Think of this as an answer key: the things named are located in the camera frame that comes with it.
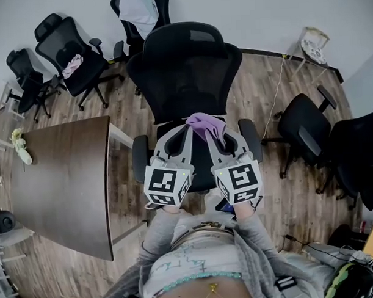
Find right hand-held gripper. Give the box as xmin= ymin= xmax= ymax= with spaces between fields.
xmin=204 ymin=128 xmax=264 ymax=206

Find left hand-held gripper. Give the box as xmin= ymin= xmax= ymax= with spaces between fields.
xmin=142 ymin=124 xmax=197 ymax=208

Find purple wiping cloth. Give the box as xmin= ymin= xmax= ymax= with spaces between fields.
xmin=185 ymin=112 xmax=228 ymax=150

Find black mesh office chair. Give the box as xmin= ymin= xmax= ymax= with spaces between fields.
xmin=259 ymin=84 xmax=341 ymax=181
xmin=125 ymin=19 xmax=265 ymax=195
xmin=110 ymin=0 xmax=175 ymax=97
xmin=34 ymin=10 xmax=126 ymax=114
xmin=5 ymin=47 xmax=63 ymax=125
xmin=313 ymin=103 xmax=373 ymax=214

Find person's left forearm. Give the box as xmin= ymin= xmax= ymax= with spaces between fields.
xmin=138 ymin=205 xmax=185 ymax=264

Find person's right forearm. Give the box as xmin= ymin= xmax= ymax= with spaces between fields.
xmin=234 ymin=200 xmax=280 ymax=257

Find white stool patterned cushion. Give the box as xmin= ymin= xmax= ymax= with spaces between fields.
xmin=288 ymin=26 xmax=333 ymax=85

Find person's own body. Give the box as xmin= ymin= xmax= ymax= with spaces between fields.
xmin=96 ymin=188 xmax=322 ymax=298

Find dark wooden table white legs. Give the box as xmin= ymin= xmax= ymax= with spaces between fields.
xmin=8 ymin=114 xmax=148 ymax=265

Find pink and white cloth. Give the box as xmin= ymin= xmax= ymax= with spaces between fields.
xmin=62 ymin=55 xmax=84 ymax=79

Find white garment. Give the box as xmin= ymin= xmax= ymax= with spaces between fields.
xmin=118 ymin=0 xmax=161 ymax=41

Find white vase with flowers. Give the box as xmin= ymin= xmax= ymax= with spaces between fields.
xmin=9 ymin=127 xmax=34 ymax=167

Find pale wooden desk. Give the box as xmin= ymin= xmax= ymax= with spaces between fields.
xmin=0 ymin=79 xmax=26 ymax=153

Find white metal rack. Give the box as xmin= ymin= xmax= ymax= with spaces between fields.
xmin=0 ymin=226 xmax=37 ymax=298

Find black round speaker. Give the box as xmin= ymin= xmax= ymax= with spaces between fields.
xmin=0 ymin=209 xmax=18 ymax=235

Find white floor cable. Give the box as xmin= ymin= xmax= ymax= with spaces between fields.
xmin=258 ymin=53 xmax=290 ymax=141

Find black cable with adapter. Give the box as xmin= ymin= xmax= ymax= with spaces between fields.
xmin=282 ymin=230 xmax=373 ymax=267

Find teal bead necklace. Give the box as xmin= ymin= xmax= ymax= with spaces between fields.
xmin=162 ymin=271 xmax=243 ymax=296

